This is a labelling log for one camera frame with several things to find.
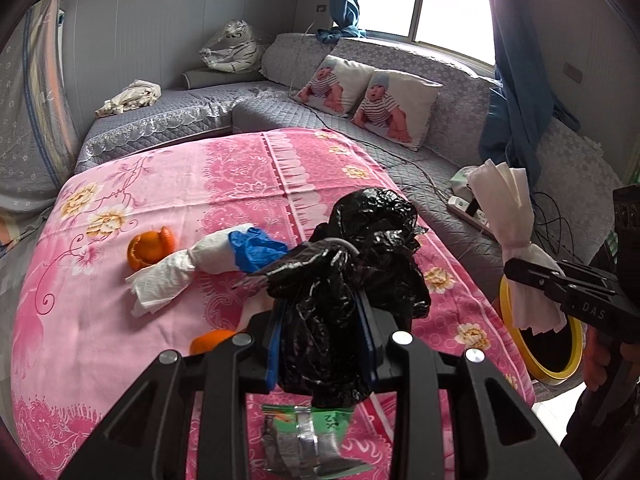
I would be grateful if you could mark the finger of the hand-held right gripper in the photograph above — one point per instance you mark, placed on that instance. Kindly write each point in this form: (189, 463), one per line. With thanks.
(535, 275)

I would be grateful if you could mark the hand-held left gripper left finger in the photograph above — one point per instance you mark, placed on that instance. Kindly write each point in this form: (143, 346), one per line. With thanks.
(272, 355)

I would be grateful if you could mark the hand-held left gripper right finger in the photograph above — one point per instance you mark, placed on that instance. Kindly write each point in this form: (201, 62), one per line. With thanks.
(367, 347)

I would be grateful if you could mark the long white tissue bundle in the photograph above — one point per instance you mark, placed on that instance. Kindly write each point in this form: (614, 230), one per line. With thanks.
(505, 200)

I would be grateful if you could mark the black plastic bag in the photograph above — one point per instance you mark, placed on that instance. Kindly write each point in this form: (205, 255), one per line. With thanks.
(350, 260)

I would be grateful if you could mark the yellow rimmed black trash bin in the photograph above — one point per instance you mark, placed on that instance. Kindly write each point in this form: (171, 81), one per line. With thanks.
(545, 375)

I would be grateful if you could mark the person's right forearm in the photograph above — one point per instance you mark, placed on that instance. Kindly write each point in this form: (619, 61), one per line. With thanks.
(590, 435)

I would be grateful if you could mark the person's right hand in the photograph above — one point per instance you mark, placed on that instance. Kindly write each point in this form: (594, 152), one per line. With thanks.
(595, 360)

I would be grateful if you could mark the orange peel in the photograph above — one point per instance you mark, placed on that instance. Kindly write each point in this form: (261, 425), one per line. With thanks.
(210, 342)
(150, 247)

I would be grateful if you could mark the silver green packet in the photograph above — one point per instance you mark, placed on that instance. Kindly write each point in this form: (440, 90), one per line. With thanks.
(300, 440)

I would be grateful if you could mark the black charger plug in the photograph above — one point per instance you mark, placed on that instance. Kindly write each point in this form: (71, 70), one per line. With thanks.
(473, 207)

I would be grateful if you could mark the white power strip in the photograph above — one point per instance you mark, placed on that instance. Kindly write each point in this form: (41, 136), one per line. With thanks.
(460, 206)

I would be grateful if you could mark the blue plastic bag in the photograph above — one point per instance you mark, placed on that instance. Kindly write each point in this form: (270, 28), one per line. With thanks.
(255, 250)

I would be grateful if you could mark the light green cloth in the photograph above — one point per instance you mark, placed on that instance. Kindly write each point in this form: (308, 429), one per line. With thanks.
(460, 180)

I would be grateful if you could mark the short white tissue bundle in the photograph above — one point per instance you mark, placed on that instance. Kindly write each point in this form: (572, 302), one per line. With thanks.
(165, 275)

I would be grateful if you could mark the pink floral blanket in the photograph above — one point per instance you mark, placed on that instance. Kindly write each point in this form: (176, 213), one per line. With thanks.
(100, 335)

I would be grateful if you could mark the long blue curtain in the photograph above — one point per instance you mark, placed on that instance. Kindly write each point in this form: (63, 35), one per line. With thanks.
(510, 85)

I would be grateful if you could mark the baby print pillow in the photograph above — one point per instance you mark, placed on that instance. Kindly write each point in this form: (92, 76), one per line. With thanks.
(330, 85)
(390, 105)

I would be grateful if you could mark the grey quilted corner sofa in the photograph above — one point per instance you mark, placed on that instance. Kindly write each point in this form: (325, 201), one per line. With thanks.
(165, 115)

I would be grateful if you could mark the window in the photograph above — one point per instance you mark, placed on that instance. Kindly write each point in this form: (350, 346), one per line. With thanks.
(450, 10)

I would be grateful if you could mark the grey bolster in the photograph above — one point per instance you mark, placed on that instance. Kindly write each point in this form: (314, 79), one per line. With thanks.
(210, 77)

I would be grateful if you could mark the crumpled cream cloth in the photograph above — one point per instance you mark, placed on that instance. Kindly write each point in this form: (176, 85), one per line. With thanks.
(125, 100)

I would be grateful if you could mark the white tiger plush toy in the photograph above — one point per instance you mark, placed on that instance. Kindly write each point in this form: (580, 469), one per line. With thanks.
(235, 45)

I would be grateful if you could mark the short blue curtain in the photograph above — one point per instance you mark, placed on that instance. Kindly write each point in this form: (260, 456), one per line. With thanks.
(345, 0)

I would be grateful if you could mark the wall switch plate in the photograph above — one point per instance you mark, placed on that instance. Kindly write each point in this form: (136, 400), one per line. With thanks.
(574, 72)

